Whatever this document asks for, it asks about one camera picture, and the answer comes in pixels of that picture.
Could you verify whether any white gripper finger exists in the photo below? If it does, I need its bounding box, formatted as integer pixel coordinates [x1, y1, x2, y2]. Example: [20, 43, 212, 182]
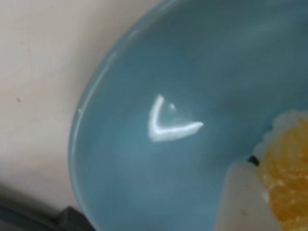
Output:
[213, 155, 282, 231]

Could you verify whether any blue round dish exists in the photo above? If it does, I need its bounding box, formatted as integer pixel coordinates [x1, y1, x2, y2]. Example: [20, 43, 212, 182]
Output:
[68, 0, 308, 231]

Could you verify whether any grey circular toy rail track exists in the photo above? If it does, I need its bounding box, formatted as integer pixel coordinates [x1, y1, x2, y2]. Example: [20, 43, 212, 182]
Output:
[0, 203, 96, 231]

